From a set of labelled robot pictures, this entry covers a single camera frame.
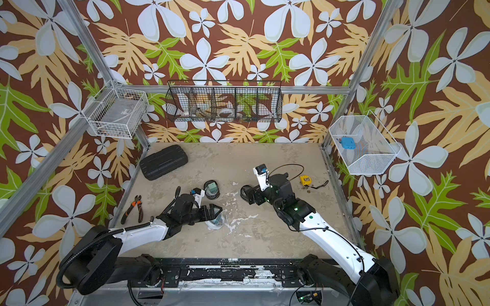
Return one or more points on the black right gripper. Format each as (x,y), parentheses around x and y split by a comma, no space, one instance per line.
(259,194)

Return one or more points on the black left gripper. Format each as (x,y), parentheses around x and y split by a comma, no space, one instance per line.
(212,215)

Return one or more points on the mint green charger plug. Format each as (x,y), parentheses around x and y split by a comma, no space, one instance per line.
(212,188)

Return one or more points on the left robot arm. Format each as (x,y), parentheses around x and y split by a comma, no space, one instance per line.
(98,259)

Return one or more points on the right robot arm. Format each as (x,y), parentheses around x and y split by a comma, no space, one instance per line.
(356,274)

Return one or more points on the yellow tape measure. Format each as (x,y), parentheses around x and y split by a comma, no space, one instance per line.
(305,181)

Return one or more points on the black ribbed hard case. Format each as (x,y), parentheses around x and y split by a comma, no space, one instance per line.
(163,162)

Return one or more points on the blue object in basket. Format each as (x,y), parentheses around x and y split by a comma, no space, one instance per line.
(348,143)

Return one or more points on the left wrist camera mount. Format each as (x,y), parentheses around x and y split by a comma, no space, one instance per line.
(198,195)

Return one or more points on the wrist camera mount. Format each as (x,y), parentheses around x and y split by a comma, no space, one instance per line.
(198,195)
(262,175)

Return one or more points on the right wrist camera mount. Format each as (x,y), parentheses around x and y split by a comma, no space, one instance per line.
(262,175)

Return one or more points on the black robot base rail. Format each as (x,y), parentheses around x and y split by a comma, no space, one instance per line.
(233,273)

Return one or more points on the orange handled pliers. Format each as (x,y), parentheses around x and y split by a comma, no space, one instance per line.
(137,203)

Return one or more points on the black wire basket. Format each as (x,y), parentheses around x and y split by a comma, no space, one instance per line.
(224,100)

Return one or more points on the white wire basket right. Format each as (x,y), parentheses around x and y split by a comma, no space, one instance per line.
(376,148)

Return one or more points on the white wire basket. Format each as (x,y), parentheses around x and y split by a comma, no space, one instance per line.
(116,111)
(376,148)

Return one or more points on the white wire basket left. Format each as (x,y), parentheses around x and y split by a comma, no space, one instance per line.
(116,111)

